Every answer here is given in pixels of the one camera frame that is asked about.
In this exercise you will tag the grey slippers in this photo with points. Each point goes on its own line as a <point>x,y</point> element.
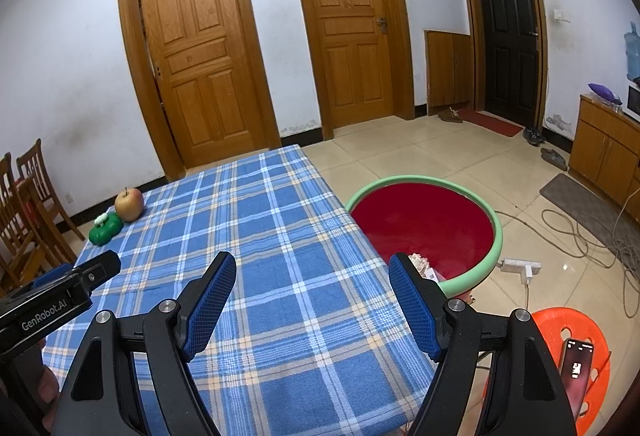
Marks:
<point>554,159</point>

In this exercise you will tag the person's left hand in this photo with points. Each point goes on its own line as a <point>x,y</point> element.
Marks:
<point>45,386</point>

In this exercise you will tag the red basin with green rim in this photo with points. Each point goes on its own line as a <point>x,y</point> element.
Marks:
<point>425,221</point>

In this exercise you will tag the wooden door with small latch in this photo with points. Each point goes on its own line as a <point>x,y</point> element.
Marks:
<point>200,55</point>

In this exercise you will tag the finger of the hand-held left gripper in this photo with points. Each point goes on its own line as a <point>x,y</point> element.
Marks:
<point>100,268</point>
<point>52,275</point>

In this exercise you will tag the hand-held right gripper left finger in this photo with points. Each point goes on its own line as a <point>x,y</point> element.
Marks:
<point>210,306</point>

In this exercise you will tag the white appliance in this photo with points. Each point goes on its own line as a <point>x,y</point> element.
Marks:
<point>635,99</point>

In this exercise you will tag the black entrance door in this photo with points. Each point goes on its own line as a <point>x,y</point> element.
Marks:
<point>505,30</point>

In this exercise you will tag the round white paper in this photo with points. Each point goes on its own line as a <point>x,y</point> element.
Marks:
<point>419,263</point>

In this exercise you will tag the grey floor mat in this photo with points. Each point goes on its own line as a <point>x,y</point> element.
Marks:
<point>580,201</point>

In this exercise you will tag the dark shoes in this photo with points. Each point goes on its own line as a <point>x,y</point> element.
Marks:
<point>533,135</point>

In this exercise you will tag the wooden chair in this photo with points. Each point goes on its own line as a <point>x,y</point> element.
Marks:
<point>40,176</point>
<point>15,226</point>

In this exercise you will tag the black smartphone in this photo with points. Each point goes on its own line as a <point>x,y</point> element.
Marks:
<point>575,376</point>

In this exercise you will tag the purple bag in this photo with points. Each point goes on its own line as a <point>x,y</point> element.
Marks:
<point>605,93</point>

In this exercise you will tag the blue water bottle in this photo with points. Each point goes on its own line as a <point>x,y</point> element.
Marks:
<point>632,50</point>

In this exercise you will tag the blue plaid tablecloth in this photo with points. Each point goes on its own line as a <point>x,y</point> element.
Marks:
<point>280,266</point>

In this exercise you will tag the red doormat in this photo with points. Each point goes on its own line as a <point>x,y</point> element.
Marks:
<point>490,121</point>

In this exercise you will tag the green pumpkin-shaped container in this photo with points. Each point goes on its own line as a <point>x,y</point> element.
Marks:
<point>105,231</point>

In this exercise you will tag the wooden shoe cabinet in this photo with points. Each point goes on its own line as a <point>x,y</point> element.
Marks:
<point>447,70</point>

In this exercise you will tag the orange plastic stool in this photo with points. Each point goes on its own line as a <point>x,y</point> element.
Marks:
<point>550,326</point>

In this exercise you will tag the small red white box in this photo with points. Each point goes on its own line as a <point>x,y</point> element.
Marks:
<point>435,275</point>

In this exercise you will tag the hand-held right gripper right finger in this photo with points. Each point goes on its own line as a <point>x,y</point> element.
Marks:
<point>415,311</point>

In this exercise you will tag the white power strip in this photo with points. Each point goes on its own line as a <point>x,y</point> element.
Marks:
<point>515,265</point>

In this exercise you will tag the brown shoes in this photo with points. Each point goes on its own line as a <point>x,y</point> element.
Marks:
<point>450,115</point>

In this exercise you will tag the white light switch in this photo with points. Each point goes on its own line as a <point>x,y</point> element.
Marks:
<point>563,14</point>

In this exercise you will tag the wooden sideboard cabinet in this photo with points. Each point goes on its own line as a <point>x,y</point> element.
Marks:
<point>605,150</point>

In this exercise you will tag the brown apple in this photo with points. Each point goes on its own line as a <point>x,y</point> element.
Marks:
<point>130,208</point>

